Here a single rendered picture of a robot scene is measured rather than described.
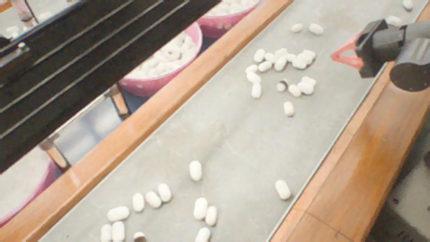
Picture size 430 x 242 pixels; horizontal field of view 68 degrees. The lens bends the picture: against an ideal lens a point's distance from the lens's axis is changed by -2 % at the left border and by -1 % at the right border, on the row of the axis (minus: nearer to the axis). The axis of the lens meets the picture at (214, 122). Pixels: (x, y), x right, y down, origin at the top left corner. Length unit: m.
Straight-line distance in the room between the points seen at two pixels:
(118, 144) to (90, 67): 0.34
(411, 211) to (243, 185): 0.51
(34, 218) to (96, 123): 0.28
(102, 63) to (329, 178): 0.42
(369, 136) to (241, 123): 0.24
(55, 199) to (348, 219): 0.48
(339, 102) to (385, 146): 0.14
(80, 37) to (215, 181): 0.37
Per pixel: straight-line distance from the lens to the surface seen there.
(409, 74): 0.55
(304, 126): 0.67
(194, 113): 0.68
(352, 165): 0.62
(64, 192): 0.63
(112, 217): 0.58
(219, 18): 0.90
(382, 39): 0.63
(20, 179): 0.73
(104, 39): 0.33
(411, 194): 0.99
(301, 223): 0.55
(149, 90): 0.79
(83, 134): 0.81
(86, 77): 0.32
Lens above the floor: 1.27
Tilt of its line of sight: 53 degrees down
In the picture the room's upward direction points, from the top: 4 degrees counter-clockwise
